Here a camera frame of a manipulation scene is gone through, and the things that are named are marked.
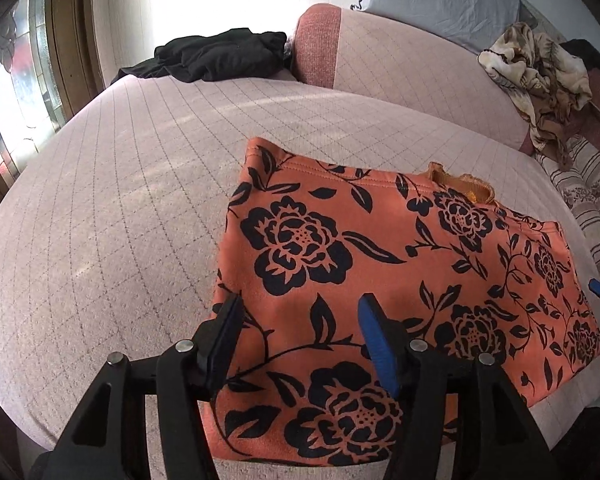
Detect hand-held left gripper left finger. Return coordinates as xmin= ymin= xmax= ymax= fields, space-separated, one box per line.
xmin=27 ymin=292 xmax=246 ymax=480

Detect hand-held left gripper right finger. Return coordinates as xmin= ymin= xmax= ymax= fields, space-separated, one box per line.
xmin=357 ymin=294 xmax=538 ymax=480

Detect orange black floral shirt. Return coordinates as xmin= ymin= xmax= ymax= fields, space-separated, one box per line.
xmin=207 ymin=136 xmax=600 ymax=467

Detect pile of black clothes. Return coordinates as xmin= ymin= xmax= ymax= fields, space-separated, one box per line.
xmin=111 ymin=29 xmax=287 ymax=84

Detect striped floral bedding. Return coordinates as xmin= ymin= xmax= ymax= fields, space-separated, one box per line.
xmin=532 ymin=135 xmax=600 ymax=281

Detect cream brown floral blanket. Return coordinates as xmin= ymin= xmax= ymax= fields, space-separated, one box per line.
xmin=477 ymin=22 xmax=593 ymax=168

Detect black cloth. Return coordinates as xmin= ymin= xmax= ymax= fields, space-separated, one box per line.
xmin=560 ymin=39 xmax=600 ymax=73

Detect folded pink quilt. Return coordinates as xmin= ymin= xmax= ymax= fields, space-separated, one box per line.
xmin=291 ymin=3 xmax=536 ymax=153

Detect grey pillow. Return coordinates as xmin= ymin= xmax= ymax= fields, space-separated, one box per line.
xmin=350 ymin=0 xmax=536 ymax=56

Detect stained glass window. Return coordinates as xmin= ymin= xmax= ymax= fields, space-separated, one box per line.
xmin=0 ymin=0 xmax=63 ymax=181

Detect wooden window frame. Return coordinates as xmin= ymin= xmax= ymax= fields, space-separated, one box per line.
xmin=45 ymin=0 xmax=106 ymax=117

